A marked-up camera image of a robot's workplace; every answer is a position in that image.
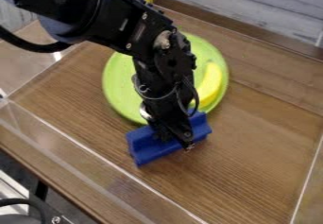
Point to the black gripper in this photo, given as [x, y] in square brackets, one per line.
[169, 110]

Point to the blue plastic block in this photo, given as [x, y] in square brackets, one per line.
[145, 149]

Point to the green plate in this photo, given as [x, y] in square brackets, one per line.
[117, 87]

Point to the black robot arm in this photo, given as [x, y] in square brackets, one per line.
[137, 30]

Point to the yellow toy banana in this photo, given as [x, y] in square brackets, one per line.
[208, 86]

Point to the clear acrylic front wall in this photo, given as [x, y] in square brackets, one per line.
[113, 191]

